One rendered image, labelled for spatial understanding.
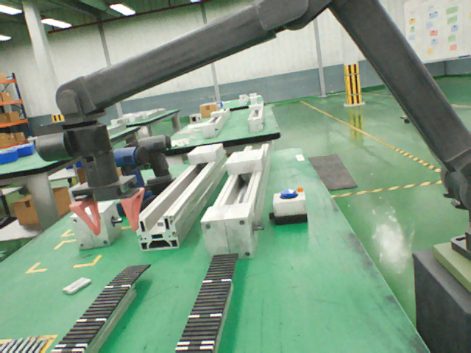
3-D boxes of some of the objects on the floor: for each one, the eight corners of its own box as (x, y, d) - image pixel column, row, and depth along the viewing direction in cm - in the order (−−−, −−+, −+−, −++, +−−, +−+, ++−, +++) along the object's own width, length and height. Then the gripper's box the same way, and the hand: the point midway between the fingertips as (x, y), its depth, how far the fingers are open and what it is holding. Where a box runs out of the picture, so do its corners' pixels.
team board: (399, 124, 640) (391, 3, 594) (423, 118, 651) (417, -1, 606) (477, 130, 498) (475, -27, 452) (506, 123, 509) (507, -31, 463)
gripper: (55, 162, 66) (78, 243, 69) (119, 152, 63) (140, 237, 67) (76, 154, 72) (96, 228, 76) (135, 145, 70) (153, 222, 74)
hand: (115, 228), depth 71 cm, fingers open, 8 cm apart
